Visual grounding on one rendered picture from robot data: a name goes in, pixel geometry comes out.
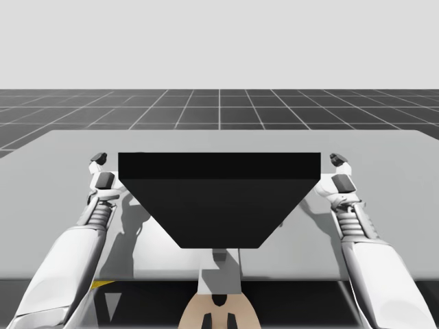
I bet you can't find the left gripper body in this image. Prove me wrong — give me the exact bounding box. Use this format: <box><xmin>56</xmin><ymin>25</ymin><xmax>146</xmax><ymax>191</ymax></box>
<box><xmin>88</xmin><ymin>170</ymin><xmax>121</xmax><ymax>202</ymax></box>

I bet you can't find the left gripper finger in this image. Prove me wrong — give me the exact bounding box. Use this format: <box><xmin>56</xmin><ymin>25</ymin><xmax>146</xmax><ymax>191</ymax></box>
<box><xmin>88</xmin><ymin>152</ymin><xmax>108</xmax><ymax>173</ymax></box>

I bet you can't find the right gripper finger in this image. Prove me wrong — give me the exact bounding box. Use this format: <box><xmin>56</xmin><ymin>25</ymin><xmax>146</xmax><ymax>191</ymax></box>
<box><xmin>329</xmin><ymin>152</ymin><xmax>353</xmax><ymax>176</ymax></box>

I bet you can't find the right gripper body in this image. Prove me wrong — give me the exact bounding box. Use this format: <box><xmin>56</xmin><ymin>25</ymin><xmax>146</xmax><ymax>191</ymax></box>
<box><xmin>316</xmin><ymin>172</ymin><xmax>359</xmax><ymax>205</ymax></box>

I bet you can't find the black screen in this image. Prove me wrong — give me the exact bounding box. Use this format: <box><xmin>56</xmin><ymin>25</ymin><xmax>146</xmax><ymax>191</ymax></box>
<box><xmin>117</xmin><ymin>152</ymin><xmax>322</xmax><ymax>249</ymax></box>

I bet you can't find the tan robot part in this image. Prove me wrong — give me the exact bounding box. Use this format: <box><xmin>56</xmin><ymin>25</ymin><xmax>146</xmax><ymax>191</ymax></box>
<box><xmin>178</xmin><ymin>293</ymin><xmax>263</xmax><ymax>329</ymax></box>

